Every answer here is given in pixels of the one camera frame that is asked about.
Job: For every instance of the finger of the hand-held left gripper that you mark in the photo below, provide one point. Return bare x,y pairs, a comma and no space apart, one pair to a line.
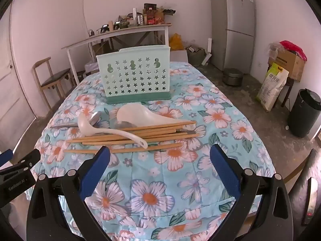
5,157
27,160

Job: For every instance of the black trash bin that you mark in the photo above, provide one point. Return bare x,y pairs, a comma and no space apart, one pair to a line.
304,113

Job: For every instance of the wooden stick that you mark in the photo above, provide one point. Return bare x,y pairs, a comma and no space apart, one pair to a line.
110,25

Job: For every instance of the clear plastic tube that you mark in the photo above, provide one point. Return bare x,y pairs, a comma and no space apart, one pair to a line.
134,15

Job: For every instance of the white flat board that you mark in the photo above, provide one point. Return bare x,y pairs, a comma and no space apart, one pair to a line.
209,47

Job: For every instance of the pile of wooden chopsticks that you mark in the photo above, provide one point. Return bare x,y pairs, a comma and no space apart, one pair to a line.
163,134

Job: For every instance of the cardboard box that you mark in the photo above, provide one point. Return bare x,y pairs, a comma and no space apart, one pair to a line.
291,62

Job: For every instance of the wooden chair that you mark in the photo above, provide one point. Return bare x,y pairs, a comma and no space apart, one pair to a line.
54,76

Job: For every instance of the steel cup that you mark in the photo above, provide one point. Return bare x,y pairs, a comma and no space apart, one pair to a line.
141,20

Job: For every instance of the red plastic bag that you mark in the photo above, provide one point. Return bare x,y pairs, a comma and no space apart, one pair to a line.
292,46

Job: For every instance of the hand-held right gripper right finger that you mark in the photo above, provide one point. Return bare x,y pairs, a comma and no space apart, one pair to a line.
225,173

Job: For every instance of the metal pot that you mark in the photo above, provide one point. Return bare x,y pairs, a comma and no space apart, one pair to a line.
233,76

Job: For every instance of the dark box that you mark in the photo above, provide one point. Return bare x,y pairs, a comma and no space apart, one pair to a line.
150,6

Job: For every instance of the silver refrigerator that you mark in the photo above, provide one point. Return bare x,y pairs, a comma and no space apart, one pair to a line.
233,30

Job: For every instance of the mint green utensil holder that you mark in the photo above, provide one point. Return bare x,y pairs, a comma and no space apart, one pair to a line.
135,80

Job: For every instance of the white and green rice bag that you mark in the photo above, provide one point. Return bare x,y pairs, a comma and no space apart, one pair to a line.
272,87

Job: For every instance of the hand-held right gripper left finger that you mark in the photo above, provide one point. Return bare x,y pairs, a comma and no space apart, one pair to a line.
96,173

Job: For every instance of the dark wooden stool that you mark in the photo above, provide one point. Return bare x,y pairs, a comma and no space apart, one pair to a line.
288,90

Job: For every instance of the white rice paddle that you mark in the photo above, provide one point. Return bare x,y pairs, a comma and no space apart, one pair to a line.
133,114

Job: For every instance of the long white table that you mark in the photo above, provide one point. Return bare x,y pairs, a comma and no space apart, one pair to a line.
125,31

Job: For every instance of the white box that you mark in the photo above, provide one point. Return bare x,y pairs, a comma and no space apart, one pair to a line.
179,56

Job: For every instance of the floral blue blanket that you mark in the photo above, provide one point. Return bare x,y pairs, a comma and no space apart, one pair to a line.
150,170

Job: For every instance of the red orange packet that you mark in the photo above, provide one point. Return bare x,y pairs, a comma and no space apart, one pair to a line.
160,17

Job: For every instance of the small black device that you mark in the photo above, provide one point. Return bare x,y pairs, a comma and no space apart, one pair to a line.
104,28
116,25

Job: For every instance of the white door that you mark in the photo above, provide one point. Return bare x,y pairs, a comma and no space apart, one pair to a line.
12,93

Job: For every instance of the white plastic bag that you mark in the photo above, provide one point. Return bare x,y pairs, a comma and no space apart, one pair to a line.
91,67

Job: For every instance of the yellow plastic bag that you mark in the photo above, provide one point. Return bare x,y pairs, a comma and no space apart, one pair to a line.
176,42

